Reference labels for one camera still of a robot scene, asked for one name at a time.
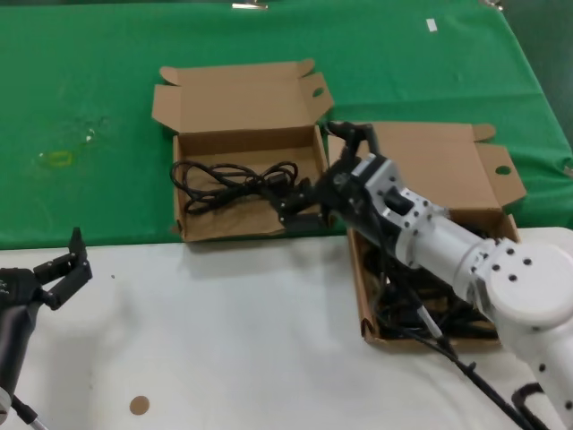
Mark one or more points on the small metal table clip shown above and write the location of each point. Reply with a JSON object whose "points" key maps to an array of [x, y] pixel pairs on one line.
{"points": [[494, 3]]}

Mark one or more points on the white tape strip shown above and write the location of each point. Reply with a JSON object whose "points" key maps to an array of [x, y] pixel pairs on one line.
{"points": [[431, 25]]}

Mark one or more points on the green tablecloth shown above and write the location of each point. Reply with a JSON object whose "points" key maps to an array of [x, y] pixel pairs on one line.
{"points": [[89, 67]]}

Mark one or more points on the cardboard box with round hole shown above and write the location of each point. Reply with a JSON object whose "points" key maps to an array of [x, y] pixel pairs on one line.
{"points": [[438, 157]]}

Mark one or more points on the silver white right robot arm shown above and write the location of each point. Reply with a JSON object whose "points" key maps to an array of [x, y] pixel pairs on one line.
{"points": [[492, 269]]}

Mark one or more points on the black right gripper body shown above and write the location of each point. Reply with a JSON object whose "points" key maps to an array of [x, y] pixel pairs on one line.
{"points": [[344, 197]]}

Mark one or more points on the cardboard box with torn rim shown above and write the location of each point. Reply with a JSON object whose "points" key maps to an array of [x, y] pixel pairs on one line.
{"points": [[250, 103]]}

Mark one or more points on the brown cardboard disc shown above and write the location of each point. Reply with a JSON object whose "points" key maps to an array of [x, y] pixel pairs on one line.
{"points": [[139, 405]]}

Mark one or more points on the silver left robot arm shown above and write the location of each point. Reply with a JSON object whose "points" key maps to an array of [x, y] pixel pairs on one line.
{"points": [[3, 401]]}

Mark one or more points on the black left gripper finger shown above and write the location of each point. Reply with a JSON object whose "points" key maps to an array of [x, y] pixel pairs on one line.
{"points": [[78, 248], [71, 284]]}

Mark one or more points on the long metal table clip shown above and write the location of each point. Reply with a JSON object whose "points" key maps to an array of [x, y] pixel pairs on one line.
{"points": [[250, 6]]}

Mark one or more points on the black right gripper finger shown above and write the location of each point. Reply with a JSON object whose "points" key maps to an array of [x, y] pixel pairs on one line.
{"points": [[358, 132], [300, 210]]}

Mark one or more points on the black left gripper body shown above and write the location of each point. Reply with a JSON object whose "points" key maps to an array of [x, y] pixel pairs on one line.
{"points": [[13, 313]]}

